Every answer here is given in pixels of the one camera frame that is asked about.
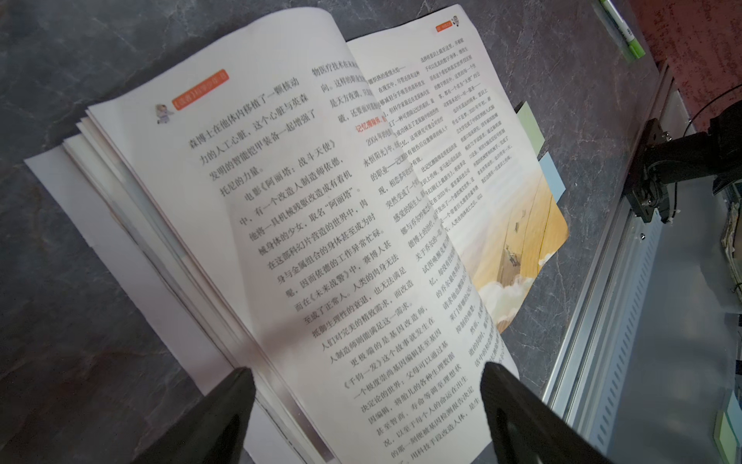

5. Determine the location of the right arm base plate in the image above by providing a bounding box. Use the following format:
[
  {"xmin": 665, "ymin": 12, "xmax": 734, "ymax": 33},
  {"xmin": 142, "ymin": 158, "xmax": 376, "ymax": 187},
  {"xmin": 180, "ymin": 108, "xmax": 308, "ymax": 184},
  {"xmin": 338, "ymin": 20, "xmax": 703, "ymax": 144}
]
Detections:
[{"xmin": 622, "ymin": 118, "xmax": 671, "ymax": 223}]

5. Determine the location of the green sticky note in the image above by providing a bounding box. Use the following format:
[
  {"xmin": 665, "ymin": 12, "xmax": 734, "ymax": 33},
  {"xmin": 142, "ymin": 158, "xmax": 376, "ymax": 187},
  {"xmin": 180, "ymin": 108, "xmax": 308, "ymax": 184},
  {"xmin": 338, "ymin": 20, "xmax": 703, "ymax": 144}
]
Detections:
[{"xmin": 516, "ymin": 102, "xmax": 545, "ymax": 156}]

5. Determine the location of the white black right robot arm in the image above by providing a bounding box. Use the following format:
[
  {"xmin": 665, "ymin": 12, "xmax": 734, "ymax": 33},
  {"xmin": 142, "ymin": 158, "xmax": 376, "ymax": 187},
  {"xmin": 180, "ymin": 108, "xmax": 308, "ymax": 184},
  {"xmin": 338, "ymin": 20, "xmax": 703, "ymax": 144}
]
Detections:
[{"xmin": 643, "ymin": 102, "xmax": 741, "ymax": 194}]

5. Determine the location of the green marker pen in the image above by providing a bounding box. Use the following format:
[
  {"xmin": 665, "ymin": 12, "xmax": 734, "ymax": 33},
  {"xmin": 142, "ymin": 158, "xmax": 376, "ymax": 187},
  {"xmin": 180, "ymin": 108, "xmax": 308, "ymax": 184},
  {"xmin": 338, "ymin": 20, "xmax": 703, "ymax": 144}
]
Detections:
[{"xmin": 593, "ymin": 0, "xmax": 645, "ymax": 62}]

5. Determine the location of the aluminium front rail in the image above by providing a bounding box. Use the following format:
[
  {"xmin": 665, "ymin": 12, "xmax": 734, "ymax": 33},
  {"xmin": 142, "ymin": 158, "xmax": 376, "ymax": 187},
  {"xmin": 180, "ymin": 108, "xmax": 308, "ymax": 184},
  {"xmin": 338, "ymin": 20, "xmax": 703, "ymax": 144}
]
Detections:
[{"xmin": 541, "ymin": 63, "xmax": 676, "ymax": 454}]

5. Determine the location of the illustrated book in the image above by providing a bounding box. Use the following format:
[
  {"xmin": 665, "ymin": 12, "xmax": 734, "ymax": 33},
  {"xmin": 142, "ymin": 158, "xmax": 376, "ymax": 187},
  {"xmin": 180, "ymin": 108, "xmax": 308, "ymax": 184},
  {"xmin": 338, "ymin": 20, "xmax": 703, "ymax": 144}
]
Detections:
[{"xmin": 28, "ymin": 5, "xmax": 569, "ymax": 463}]

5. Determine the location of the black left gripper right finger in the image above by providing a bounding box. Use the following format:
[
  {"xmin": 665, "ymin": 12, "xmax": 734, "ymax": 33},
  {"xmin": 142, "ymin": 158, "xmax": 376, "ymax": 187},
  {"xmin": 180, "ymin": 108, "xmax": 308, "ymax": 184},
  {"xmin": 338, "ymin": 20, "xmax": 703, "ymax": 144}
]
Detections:
[{"xmin": 480, "ymin": 362, "xmax": 610, "ymax": 463}]

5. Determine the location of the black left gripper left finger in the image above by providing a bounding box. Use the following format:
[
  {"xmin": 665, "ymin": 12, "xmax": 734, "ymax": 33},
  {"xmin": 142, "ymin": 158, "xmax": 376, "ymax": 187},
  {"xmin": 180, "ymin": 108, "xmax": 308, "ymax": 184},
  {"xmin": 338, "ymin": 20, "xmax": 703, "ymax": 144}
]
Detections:
[{"xmin": 134, "ymin": 367, "xmax": 256, "ymax": 463}]

